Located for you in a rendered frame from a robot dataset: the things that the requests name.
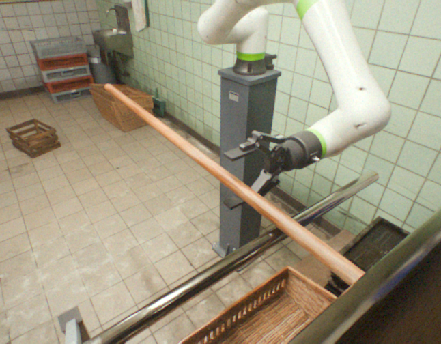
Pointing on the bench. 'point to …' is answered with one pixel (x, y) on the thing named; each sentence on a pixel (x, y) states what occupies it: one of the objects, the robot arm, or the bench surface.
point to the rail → (378, 284)
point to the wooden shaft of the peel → (251, 197)
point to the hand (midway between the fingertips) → (231, 181)
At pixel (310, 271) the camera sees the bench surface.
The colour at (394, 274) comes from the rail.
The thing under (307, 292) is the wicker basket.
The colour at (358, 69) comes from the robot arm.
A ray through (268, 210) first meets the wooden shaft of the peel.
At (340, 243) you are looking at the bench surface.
